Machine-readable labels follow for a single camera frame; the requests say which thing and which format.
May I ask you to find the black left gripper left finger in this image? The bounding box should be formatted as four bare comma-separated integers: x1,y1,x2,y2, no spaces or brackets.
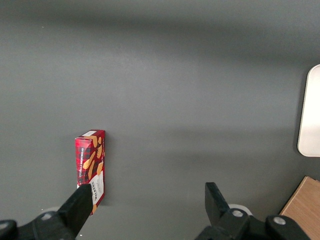
0,183,94,240

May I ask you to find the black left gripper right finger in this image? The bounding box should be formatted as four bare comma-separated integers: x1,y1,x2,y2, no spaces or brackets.
196,181,313,240

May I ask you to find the red tartan shortbread box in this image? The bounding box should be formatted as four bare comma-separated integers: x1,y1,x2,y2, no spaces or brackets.
74,129,106,217

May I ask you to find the cream plastic tray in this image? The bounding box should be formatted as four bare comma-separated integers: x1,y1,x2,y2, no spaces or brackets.
297,64,320,158

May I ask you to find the wooden drawer cabinet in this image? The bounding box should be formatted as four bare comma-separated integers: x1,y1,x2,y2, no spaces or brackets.
279,175,320,240

